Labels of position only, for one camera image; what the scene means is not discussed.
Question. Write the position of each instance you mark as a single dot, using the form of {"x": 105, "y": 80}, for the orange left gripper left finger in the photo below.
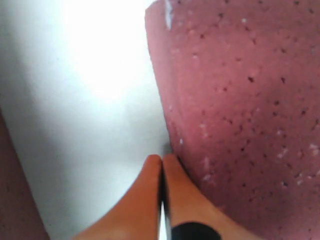
{"x": 137, "y": 215}

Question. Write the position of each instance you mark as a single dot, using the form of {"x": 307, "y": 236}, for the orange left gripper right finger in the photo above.
{"x": 189, "y": 215}

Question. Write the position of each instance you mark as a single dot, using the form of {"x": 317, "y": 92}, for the red brick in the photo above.
{"x": 19, "y": 216}
{"x": 239, "y": 82}

